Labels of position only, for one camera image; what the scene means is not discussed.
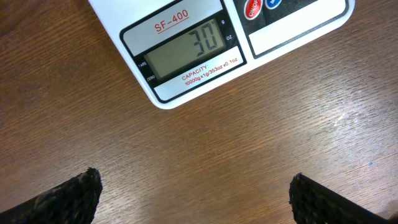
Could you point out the white digital kitchen scale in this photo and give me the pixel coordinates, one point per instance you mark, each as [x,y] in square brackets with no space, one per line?
[179,50]

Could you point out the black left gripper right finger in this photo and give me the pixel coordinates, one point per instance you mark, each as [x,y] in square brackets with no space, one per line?
[312,203]

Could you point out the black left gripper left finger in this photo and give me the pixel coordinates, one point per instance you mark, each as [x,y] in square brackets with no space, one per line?
[74,201]

